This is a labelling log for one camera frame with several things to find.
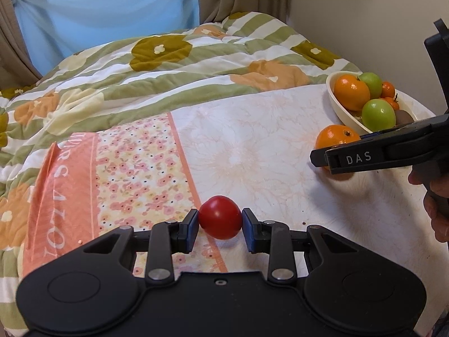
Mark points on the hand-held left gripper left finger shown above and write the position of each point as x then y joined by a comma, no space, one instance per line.
193,230

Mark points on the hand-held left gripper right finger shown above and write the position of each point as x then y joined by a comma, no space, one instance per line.
247,230

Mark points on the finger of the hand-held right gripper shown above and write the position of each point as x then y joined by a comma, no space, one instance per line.
403,130
350,158

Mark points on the large orange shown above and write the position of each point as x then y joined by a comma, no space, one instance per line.
352,91
335,137

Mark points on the red tomato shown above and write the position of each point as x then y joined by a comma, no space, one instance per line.
221,217

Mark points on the small mandarin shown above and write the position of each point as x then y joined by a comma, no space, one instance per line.
393,102
388,89

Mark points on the large green apple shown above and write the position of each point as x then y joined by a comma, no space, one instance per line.
379,114

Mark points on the cream plate with yellow print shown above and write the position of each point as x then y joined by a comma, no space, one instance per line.
338,108

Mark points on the person's right hand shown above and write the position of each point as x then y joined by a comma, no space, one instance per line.
438,224

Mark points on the brown kiwi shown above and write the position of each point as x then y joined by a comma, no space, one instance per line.
405,116

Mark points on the small green apple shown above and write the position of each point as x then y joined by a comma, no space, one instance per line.
371,83

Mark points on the white and pink floral tablecloth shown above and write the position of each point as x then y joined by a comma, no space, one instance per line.
263,147

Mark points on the green striped floral blanket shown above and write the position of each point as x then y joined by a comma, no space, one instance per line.
140,66

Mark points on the light blue sheer curtain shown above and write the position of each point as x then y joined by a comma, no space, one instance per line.
105,17

